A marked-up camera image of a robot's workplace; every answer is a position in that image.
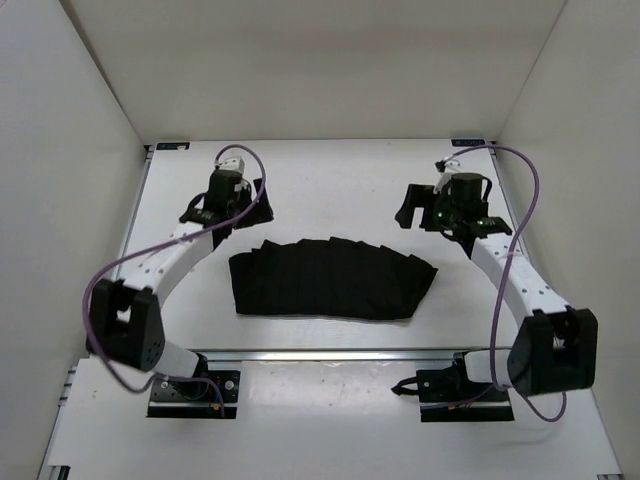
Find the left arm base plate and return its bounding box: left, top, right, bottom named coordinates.
left=147, top=362, right=241, bottom=420

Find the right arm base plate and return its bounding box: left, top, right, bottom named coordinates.
left=391, top=352, right=515, bottom=423

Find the aluminium table rail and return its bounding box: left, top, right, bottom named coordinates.
left=200, top=348, right=462, bottom=362

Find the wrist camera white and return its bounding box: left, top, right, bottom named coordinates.
left=433, top=156, right=461, bottom=194
left=214, top=156, right=245, bottom=177

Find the blue table label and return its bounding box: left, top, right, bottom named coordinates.
left=155, top=142, right=190, bottom=151
left=451, top=138, right=486, bottom=148

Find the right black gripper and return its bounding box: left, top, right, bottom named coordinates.
left=397, top=186, right=461, bottom=234

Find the black pleated skirt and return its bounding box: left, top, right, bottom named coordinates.
left=229, top=237, right=438, bottom=321

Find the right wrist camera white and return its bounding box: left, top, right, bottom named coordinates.
left=433, top=156, right=461, bottom=194

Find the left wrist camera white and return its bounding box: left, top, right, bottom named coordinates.
left=214, top=156, right=245, bottom=177

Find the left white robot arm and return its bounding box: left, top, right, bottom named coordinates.
left=88, top=165, right=273, bottom=398

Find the right blue table label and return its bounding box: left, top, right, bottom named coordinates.
left=451, top=138, right=486, bottom=148

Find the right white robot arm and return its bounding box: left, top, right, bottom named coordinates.
left=395, top=171, right=598, bottom=401

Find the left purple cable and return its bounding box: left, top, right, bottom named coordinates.
left=82, top=144, right=267, bottom=407

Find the left blue table label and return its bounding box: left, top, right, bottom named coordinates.
left=155, top=142, right=190, bottom=151

